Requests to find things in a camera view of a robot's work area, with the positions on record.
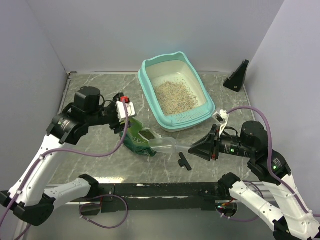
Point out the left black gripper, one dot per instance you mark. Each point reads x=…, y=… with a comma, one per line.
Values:
x=117, y=126

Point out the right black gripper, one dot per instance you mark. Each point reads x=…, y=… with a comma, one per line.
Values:
x=211, y=143

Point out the green cat litter bag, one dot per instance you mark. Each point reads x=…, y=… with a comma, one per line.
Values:
x=137, y=138

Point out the black bag clip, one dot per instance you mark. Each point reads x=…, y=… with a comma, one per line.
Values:
x=183, y=162

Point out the clear plastic scoop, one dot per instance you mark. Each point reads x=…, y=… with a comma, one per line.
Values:
x=168, y=145

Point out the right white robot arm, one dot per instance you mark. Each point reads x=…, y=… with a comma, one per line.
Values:
x=290, y=219

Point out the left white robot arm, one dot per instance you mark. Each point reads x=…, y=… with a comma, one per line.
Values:
x=29, y=199

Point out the teal litter box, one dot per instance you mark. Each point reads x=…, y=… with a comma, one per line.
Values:
x=175, y=67

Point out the cat litter in box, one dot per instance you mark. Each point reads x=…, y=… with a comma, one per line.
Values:
x=175, y=98

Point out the black wedge stand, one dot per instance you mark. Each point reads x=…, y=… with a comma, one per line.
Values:
x=236, y=80

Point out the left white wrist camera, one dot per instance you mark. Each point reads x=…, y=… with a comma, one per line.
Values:
x=124, y=107

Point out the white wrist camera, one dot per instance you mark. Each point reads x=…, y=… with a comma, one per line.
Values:
x=221, y=118
x=124, y=107

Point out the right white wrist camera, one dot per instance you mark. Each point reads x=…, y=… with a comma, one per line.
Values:
x=221, y=118

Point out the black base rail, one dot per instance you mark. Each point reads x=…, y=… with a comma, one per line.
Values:
x=168, y=196

